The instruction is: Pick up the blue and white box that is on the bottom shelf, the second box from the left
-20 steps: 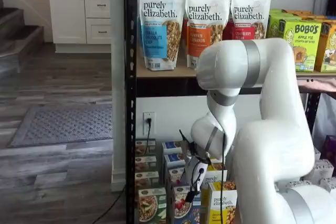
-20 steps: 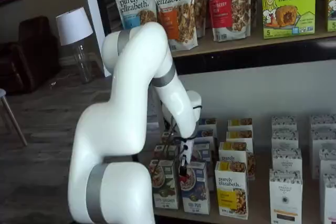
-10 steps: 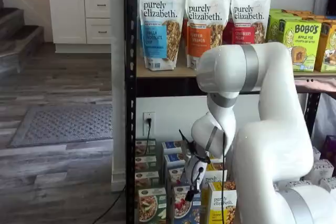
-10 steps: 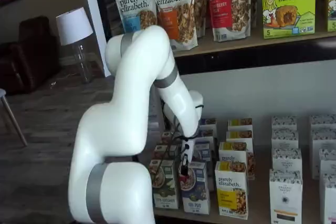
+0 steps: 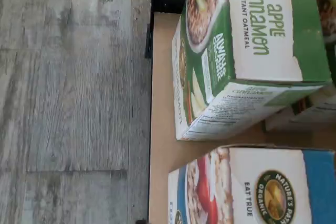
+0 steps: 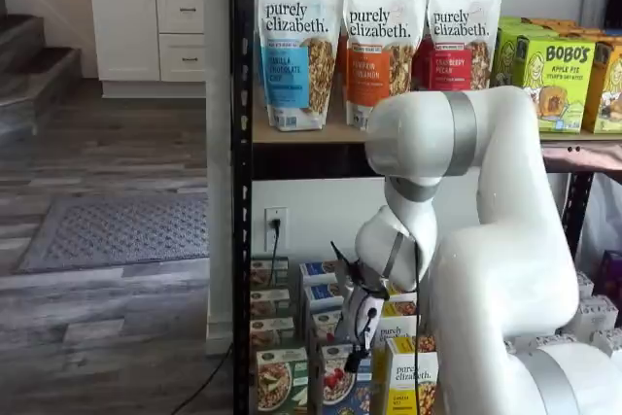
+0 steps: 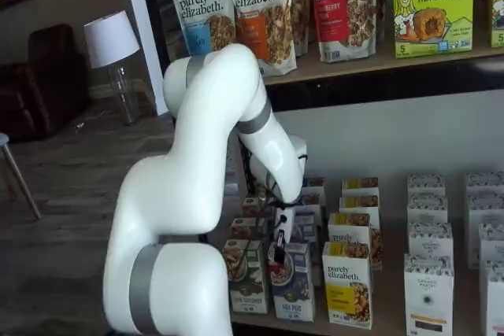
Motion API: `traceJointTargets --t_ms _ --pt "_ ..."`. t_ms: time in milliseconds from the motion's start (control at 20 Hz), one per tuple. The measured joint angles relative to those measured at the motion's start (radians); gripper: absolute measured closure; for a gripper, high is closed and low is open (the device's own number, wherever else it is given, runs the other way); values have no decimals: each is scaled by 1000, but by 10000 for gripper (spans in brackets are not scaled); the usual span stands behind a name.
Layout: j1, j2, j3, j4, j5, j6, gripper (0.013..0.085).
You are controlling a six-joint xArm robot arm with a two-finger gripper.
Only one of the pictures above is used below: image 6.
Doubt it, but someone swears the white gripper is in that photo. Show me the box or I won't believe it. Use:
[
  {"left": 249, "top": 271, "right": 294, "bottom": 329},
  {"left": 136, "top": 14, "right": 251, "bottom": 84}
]
[{"left": 338, "top": 287, "right": 386, "bottom": 372}]

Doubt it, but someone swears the blue Flax Plus oatmeal box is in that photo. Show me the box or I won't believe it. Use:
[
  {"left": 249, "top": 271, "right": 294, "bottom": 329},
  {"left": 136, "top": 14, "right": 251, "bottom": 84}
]
[
  {"left": 303, "top": 282, "right": 350, "bottom": 312},
  {"left": 310, "top": 342, "right": 375, "bottom": 415},
  {"left": 298, "top": 260, "right": 342, "bottom": 288},
  {"left": 308, "top": 308, "right": 347, "bottom": 348}
]

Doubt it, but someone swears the green apple cinnamon oatmeal box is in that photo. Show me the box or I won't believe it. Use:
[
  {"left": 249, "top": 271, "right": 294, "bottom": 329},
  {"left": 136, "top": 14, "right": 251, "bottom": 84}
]
[
  {"left": 251, "top": 288, "right": 292, "bottom": 320},
  {"left": 256, "top": 346, "right": 310, "bottom": 415},
  {"left": 251, "top": 317, "right": 296, "bottom": 351},
  {"left": 251, "top": 257, "right": 290, "bottom": 290}
]

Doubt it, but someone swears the light wooden shelf board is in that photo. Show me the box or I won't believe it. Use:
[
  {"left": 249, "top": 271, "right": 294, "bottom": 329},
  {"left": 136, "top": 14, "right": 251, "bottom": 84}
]
[{"left": 252, "top": 103, "right": 622, "bottom": 145}]

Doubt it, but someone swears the yellow Bobo's snack box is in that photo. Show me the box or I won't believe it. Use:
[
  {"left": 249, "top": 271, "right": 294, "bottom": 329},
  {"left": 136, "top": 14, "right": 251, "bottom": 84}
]
[
  {"left": 581, "top": 39, "right": 622, "bottom": 135},
  {"left": 553, "top": 28, "right": 622, "bottom": 45}
]

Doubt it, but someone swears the black metal shelving rack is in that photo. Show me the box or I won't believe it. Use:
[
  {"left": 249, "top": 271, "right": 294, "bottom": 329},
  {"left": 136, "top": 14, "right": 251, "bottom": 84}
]
[{"left": 227, "top": 0, "right": 622, "bottom": 415}]

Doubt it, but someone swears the grey patterned floor mat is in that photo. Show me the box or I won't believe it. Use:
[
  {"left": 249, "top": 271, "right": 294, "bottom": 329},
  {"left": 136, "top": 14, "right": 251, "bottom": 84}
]
[{"left": 14, "top": 192, "right": 211, "bottom": 275}]

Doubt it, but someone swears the white plastic bag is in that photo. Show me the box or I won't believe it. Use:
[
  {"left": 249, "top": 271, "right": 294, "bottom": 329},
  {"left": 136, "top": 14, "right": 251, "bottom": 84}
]
[{"left": 580, "top": 174, "right": 622, "bottom": 270}]

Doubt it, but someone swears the orange label granola bag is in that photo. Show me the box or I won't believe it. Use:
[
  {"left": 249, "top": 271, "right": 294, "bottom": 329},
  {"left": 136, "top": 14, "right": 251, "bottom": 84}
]
[
  {"left": 336, "top": 35, "right": 349, "bottom": 91},
  {"left": 342, "top": 0, "right": 430, "bottom": 133}
]

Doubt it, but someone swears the red label granola bag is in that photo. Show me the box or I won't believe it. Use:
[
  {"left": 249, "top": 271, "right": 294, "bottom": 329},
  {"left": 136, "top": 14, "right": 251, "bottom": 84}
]
[
  {"left": 411, "top": 38, "right": 432, "bottom": 91},
  {"left": 426, "top": 0, "right": 503, "bottom": 94}
]

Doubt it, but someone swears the blue label granola bag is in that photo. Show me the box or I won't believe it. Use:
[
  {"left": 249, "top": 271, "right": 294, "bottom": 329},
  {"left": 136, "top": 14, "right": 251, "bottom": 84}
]
[{"left": 257, "top": 0, "right": 346, "bottom": 133}]

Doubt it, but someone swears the white kitchen cabinet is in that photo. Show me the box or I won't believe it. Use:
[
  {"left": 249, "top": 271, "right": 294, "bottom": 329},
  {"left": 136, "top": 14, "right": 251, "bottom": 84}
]
[{"left": 86, "top": 0, "right": 206, "bottom": 99}]

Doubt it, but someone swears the white cabinet door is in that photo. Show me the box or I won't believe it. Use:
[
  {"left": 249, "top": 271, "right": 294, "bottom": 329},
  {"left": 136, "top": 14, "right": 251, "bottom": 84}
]
[{"left": 90, "top": 0, "right": 160, "bottom": 82}]

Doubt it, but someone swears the clear plastic bin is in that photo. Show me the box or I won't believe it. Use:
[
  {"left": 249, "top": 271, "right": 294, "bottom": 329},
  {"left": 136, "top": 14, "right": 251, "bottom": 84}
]
[{"left": 0, "top": 93, "right": 52, "bottom": 156}]

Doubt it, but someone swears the dark wooden staircase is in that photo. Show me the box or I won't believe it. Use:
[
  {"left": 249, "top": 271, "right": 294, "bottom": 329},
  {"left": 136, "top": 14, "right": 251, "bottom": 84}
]
[{"left": 0, "top": 0, "right": 83, "bottom": 110}]

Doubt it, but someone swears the long black hanging cable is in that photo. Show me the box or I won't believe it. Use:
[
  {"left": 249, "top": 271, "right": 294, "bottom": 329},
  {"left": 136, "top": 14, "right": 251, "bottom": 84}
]
[{"left": 409, "top": 234, "right": 423, "bottom": 415}]

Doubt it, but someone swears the white wall outlet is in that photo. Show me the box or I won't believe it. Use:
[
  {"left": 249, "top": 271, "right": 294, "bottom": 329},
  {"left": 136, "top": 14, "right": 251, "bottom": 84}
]
[{"left": 264, "top": 206, "right": 289, "bottom": 252}]

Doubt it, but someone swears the black plug with cord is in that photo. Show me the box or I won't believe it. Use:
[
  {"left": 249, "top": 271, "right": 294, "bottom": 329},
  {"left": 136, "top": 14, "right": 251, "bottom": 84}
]
[{"left": 268, "top": 218, "right": 284, "bottom": 260}]

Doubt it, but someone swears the black power cable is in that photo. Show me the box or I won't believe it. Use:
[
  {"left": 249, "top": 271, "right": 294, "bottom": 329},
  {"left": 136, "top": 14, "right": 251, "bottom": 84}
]
[{"left": 169, "top": 340, "right": 233, "bottom": 415}]

